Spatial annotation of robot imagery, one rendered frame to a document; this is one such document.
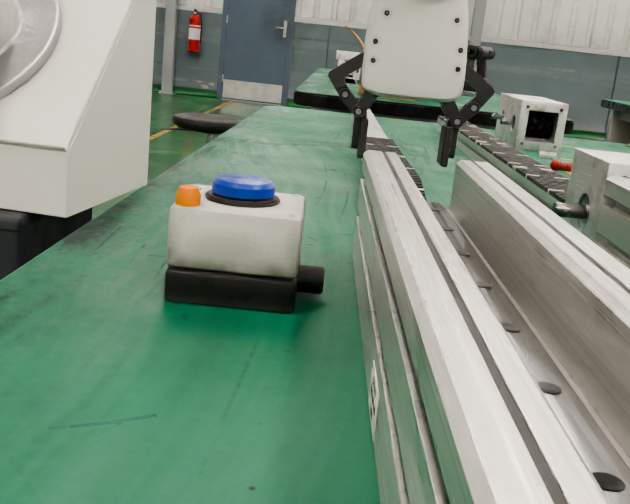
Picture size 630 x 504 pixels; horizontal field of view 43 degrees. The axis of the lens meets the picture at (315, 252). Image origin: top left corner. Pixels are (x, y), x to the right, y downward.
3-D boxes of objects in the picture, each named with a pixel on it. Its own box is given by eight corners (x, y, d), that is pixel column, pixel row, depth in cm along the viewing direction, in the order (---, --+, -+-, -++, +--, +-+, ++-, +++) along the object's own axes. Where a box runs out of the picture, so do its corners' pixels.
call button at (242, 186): (215, 199, 53) (217, 169, 53) (275, 205, 53) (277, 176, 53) (206, 211, 49) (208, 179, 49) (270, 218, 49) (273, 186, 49)
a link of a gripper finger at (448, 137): (476, 100, 82) (466, 165, 84) (445, 97, 82) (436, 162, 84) (482, 103, 79) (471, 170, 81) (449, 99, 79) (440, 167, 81)
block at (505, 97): (483, 135, 176) (490, 91, 174) (535, 140, 176) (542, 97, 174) (491, 140, 167) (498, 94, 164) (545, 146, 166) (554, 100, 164)
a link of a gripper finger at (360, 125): (370, 89, 82) (362, 154, 84) (339, 86, 82) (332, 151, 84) (372, 91, 79) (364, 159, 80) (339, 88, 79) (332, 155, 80)
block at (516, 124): (490, 141, 164) (498, 94, 162) (545, 147, 165) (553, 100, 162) (502, 148, 155) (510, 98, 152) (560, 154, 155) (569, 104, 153)
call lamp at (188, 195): (177, 200, 49) (178, 180, 49) (202, 202, 49) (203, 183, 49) (173, 205, 48) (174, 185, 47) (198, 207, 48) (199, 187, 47)
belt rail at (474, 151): (436, 130, 177) (438, 116, 176) (454, 131, 177) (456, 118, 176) (555, 227, 84) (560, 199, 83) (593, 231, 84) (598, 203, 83)
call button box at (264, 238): (185, 266, 57) (190, 178, 55) (322, 280, 57) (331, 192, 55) (162, 301, 49) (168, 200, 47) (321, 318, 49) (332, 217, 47)
